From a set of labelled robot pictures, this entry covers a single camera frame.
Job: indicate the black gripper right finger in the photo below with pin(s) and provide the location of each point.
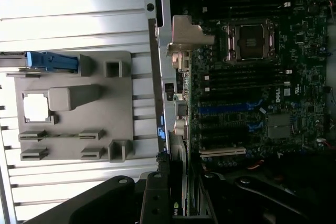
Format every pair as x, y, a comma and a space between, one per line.
223, 203

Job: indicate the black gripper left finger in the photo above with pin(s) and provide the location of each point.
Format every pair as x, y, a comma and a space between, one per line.
155, 200

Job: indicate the CPU socket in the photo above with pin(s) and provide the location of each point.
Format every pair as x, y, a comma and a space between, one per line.
249, 40

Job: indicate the blue card retention clip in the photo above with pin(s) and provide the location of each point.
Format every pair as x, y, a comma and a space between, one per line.
161, 119
161, 132

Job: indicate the silver CPU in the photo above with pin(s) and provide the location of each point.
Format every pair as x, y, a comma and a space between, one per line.
36, 108

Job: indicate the blue disk carrier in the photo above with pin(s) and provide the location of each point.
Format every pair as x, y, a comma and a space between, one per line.
52, 61

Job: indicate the grey chipset heat sink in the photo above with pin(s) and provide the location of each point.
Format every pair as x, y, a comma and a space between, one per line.
279, 127

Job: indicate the green RAM stick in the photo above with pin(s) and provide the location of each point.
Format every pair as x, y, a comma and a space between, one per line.
63, 136

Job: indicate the grey plastic parts rack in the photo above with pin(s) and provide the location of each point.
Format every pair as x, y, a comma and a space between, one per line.
115, 103

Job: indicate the open black PC case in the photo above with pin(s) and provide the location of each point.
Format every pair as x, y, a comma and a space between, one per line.
168, 51

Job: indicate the white expansion slot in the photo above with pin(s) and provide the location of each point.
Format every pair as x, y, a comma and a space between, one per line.
223, 152

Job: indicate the green motherboard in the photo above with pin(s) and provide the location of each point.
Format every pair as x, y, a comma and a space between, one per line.
302, 77

